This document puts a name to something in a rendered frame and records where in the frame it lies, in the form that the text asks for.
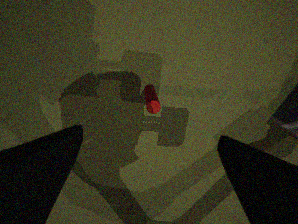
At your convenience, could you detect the red peg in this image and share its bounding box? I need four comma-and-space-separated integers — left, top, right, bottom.
145, 84, 161, 114

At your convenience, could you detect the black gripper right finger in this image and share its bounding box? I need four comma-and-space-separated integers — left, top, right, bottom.
217, 136, 298, 224

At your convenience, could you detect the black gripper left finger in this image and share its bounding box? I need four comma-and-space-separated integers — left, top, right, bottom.
0, 125, 83, 224

